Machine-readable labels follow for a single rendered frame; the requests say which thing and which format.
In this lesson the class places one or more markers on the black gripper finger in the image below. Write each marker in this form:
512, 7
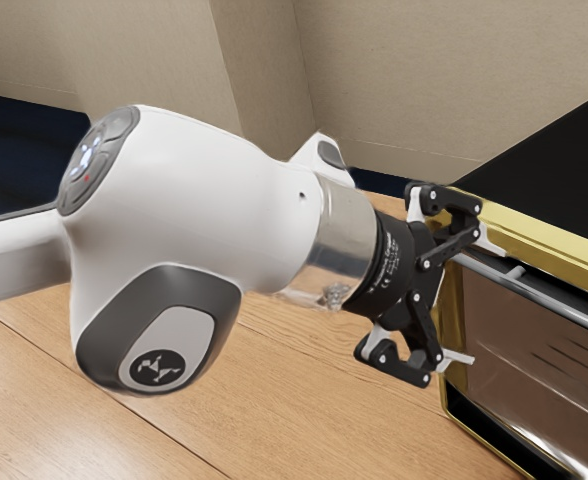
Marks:
424, 330
449, 202

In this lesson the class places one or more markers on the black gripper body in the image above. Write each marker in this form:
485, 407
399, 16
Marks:
399, 270

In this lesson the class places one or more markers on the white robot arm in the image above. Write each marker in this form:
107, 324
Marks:
184, 225

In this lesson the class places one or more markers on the black oven with gold trim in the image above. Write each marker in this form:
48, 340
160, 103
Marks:
534, 330

